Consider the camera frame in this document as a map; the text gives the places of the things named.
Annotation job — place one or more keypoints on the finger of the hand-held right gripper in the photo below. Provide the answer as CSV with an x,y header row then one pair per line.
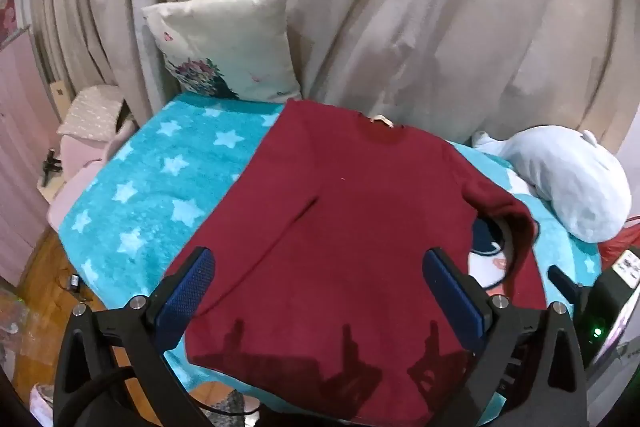
x,y
565,284

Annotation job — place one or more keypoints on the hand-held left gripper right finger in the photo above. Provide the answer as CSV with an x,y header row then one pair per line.
x,y
452,294

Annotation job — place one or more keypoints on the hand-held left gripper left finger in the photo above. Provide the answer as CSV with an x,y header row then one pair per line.
x,y
186,294

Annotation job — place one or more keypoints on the dark red sweater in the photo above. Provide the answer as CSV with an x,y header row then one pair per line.
x,y
350,217

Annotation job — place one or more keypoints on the pale blue plush toy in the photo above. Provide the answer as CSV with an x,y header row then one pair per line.
x,y
565,177

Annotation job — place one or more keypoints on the small black device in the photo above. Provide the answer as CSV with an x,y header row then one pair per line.
x,y
75,282

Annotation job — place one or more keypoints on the teal star print blanket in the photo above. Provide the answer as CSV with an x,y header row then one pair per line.
x,y
150,187

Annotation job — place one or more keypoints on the pink bedding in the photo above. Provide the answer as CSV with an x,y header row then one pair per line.
x,y
82,167

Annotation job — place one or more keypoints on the small black tripod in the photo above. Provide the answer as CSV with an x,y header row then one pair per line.
x,y
51,164

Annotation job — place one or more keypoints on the beige dotted cushion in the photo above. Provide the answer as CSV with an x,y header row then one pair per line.
x,y
92,109

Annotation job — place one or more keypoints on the cream floral print pillow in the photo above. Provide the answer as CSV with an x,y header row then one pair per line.
x,y
230,42

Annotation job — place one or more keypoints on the beige curtain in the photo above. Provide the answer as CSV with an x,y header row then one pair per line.
x,y
400,7

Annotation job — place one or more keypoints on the pink wall poster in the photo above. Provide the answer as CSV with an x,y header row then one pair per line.
x,y
9,14

